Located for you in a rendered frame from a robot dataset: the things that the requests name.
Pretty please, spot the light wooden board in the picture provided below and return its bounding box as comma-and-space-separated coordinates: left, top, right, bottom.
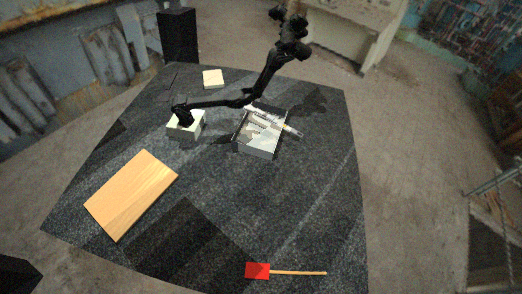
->
83, 149, 179, 243

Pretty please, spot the beige flat square block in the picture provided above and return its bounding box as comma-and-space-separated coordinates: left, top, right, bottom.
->
203, 69, 224, 89

